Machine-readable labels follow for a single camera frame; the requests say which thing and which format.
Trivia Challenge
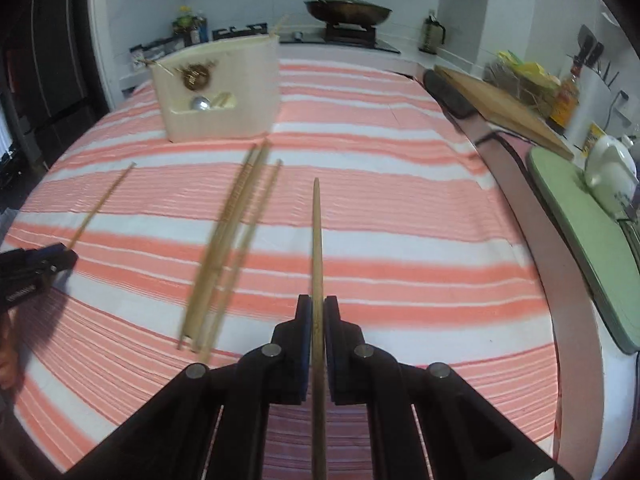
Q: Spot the yellow snack bag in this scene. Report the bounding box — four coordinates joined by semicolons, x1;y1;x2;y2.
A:
491;51;560;106

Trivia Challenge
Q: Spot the dark glass pitcher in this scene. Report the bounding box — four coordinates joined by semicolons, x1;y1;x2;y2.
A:
420;10;446;55

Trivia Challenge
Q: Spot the blue cap bottle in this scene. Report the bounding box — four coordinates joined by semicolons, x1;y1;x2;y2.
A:
194;10;208;44

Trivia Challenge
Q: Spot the person's left hand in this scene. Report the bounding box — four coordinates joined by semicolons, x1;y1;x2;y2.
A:
0;309;21;391

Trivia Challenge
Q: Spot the shiny steel spoon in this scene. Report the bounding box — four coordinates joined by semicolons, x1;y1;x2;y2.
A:
190;96;212;112

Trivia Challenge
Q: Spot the black gas stove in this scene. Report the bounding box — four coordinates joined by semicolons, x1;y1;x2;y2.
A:
210;23;401;55

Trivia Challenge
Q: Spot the yellow seasoning box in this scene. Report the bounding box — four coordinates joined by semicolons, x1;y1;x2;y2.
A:
582;122;606;157

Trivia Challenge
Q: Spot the wooden cutting board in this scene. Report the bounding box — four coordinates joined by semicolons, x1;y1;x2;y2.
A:
434;65;574;162

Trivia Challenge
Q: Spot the white teapot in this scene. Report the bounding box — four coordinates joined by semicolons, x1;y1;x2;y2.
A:
584;136;639;220

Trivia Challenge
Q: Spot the striped pink tablecloth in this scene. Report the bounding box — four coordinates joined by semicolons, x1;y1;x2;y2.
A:
3;60;559;471

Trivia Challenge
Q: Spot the green tray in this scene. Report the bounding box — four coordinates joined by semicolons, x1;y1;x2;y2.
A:
526;148;639;354

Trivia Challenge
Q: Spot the sauce bottle orange label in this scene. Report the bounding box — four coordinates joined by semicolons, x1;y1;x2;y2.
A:
546;56;584;136

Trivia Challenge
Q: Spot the wok with glass lid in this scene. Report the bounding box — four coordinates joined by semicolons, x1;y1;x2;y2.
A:
305;0;392;28

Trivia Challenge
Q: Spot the short wooden chopstick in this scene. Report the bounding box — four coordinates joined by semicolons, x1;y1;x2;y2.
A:
311;178;328;479

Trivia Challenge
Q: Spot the cream plastic utensil holder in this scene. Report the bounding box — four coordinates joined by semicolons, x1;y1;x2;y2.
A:
150;34;281;143

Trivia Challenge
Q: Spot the white knife holder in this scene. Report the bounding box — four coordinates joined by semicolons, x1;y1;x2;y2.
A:
566;25;613;148

